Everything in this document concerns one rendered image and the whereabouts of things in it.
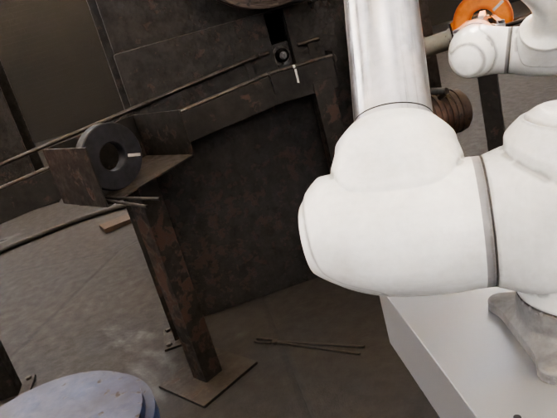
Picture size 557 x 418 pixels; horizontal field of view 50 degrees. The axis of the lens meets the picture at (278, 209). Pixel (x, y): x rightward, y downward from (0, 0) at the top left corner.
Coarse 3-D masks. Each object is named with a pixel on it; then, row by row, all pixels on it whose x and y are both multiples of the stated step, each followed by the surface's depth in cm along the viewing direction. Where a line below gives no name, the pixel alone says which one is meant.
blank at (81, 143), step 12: (84, 132) 132; (96, 132) 132; (108, 132) 134; (120, 132) 136; (132, 132) 138; (84, 144) 130; (96, 144) 132; (120, 144) 136; (132, 144) 138; (96, 156) 132; (120, 156) 139; (132, 156) 138; (96, 168) 132; (120, 168) 136; (132, 168) 138; (108, 180) 134; (120, 180) 136; (132, 180) 139
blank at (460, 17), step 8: (464, 0) 161; (472, 0) 160; (480, 0) 159; (488, 0) 158; (496, 0) 158; (504, 0) 157; (464, 8) 161; (472, 8) 161; (480, 8) 160; (488, 8) 159; (496, 8) 158; (504, 8) 158; (456, 16) 163; (464, 16) 162; (504, 16) 158; (512, 16) 158; (456, 24) 164
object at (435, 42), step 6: (432, 36) 168; (438, 36) 166; (444, 36) 166; (450, 36) 164; (426, 42) 168; (432, 42) 167; (438, 42) 166; (444, 42) 166; (426, 48) 168; (432, 48) 168; (438, 48) 167; (444, 48) 167; (426, 54) 169; (432, 54) 169
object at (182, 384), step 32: (128, 128) 155; (160, 128) 149; (64, 160) 134; (160, 160) 150; (64, 192) 141; (96, 192) 130; (128, 192) 133; (160, 192) 147; (160, 224) 148; (160, 256) 149; (192, 288) 156; (192, 320) 156; (192, 352) 159; (224, 352) 173; (192, 384) 162; (224, 384) 158
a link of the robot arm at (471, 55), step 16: (464, 32) 131; (480, 32) 130; (496, 32) 130; (448, 48) 135; (464, 48) 128; (480, 48) 127; (496, 48) 129; (464, 64) 129; (480, 64) 128; (496, 64) 131
